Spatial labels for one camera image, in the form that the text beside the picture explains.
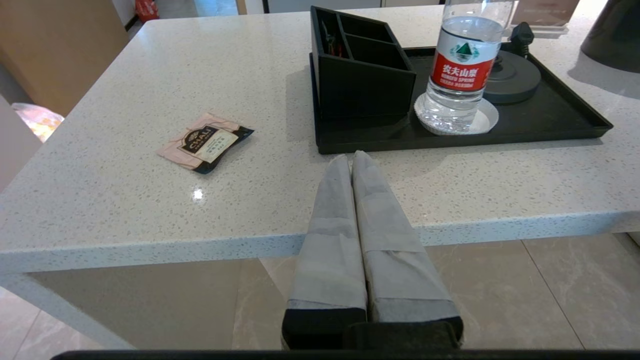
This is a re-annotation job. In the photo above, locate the yellow white plastic bag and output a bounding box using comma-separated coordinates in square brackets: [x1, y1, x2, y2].
[12, 102, 65, 143]

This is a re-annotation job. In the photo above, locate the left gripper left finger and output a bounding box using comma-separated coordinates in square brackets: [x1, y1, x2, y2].
[286, 154, 368, 312]

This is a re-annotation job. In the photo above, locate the black power plug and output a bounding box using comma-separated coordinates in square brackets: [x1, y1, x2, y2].
[509, 21, 535, 58]

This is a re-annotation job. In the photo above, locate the brown wooden door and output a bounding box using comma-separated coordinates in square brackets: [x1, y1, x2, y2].
[0, 0, 130, 117]

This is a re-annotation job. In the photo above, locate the black electric kettle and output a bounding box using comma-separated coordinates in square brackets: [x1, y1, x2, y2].
[580, 0, 640, 74]

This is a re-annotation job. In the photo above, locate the clear water bottle red cap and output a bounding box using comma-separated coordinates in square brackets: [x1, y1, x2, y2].
[425, 0, 516, 133]

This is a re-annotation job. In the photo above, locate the black compartment organizer box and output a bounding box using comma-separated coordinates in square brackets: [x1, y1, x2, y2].
[310, 5, 417, 121]

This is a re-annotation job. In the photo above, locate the pink black tea packet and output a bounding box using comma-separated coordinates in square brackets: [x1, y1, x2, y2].
[156, 112, 255, 175]

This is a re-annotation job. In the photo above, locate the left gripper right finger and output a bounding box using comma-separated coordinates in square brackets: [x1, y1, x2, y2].
[351, 150, 460, 323]

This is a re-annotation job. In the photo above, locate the black round kettle base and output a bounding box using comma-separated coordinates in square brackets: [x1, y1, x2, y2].
[482, 50, 542, 105]

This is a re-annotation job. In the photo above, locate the red bag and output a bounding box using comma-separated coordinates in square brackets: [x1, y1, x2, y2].
[134, 0, 160, 22]

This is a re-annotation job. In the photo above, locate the white round saucer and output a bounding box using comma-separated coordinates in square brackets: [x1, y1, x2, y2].
[414, 92, 500, 136]

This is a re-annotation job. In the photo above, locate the black rectangular serving tray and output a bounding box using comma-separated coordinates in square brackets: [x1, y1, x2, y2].
[310, 46, 614, 155]

